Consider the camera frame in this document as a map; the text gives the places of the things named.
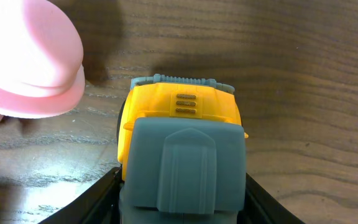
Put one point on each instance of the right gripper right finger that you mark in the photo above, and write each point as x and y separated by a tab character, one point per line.
261	208

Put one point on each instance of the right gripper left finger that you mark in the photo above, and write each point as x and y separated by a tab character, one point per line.
98	204

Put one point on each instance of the yellow grey toy truck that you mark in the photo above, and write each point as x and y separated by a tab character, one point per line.
182	149

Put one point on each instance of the pink white duck toy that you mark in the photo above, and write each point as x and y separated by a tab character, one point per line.
41	54

